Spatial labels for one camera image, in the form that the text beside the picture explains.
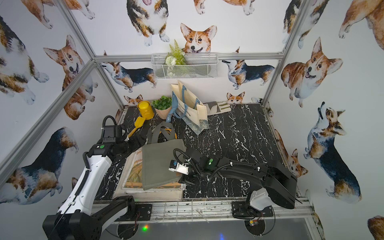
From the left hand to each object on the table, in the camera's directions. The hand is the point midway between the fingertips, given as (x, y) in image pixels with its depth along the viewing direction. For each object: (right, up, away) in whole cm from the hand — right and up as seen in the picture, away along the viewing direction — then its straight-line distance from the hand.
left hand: (143, 140), depth 80 cm
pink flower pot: (+4, +15, +26) cm, 30 cm away
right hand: (+20, -17, -5) cm, 27 cm away
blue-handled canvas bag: (+26, +15, +11) cm, 32 cm away
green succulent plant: (+5, +22, +24) cm, 33 cm away
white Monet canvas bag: (+15, -27, -1) cm, 31 cm away
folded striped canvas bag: (+43, +21, +39) cm, 62 cm away
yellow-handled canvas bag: (-5, -21, 0) cm, 21 cm away
